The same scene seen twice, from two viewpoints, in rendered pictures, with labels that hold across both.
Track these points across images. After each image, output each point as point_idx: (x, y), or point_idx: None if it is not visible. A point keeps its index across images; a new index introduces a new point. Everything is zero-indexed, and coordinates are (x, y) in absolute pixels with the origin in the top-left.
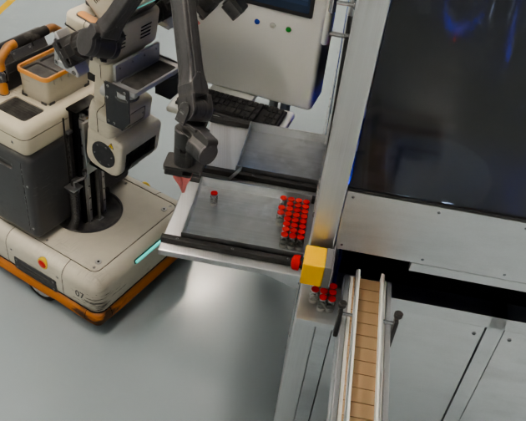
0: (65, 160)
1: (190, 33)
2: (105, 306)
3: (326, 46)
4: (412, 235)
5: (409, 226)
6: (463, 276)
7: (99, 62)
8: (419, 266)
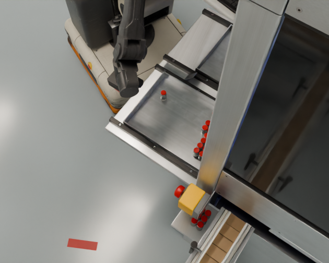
0: (110, 3)
1: None
2: (120, 106)
3: None
4: (272, 218)
5: (270, 213)
6: (310, 257)
7: None
8: (277, 234)
